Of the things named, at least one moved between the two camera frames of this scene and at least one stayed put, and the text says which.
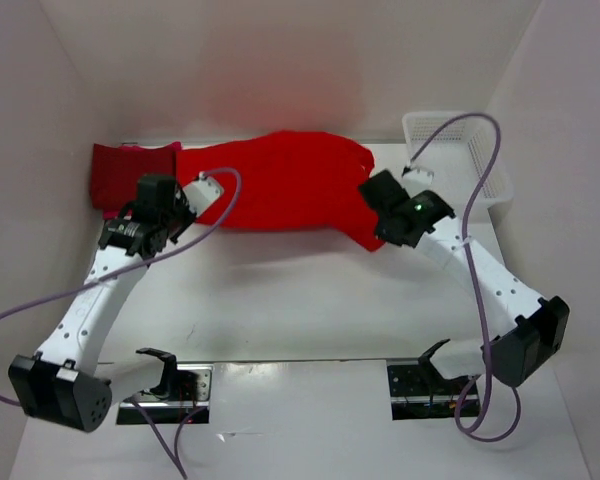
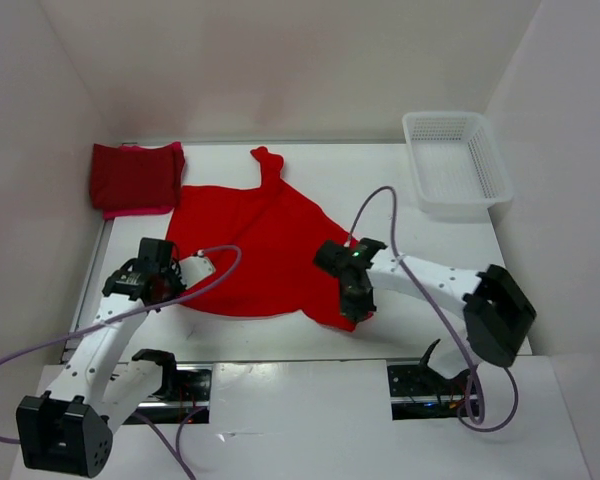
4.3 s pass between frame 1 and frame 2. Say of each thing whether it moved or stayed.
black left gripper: moved
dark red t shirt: stayed
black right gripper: moved
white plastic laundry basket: stayed
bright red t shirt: moved
